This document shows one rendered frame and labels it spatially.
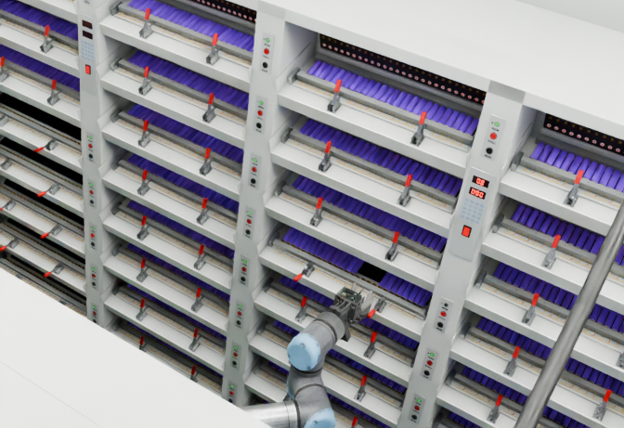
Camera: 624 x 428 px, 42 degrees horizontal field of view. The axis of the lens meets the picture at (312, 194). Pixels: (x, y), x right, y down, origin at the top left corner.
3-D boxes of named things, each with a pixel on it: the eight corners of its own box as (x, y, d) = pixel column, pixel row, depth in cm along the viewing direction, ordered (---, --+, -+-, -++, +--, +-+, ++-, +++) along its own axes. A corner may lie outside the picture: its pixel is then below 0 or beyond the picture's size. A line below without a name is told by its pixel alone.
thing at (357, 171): (448, 239, 229) (452, 208, 218) (271, 162, 252) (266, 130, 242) (479, 190, 239) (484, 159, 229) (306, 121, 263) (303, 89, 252)
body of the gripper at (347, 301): (367, 295, 235) (346, 317, 226) (362, 317, 240) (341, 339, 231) (344, 284, 238) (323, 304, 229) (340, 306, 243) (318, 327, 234)
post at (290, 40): (236, 446, 321) (286, 8, 224) (217, 434, 325) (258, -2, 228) (265, 415, 336) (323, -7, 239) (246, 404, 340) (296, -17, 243)
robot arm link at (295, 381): (291, 410, 225) (296, 379, 218) (282, 380, 234) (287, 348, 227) (323, 408, 227) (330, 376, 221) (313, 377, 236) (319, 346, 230)
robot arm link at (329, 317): (334, 352, 227) (305, 336, 231) (344, 343, 231) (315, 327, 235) (339, 328, 223) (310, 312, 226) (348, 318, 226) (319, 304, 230)
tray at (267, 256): (421, 343, 250) (422, 327, 243) (259, 263, 274) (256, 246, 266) (449, 295, 261) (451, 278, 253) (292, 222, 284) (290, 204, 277)
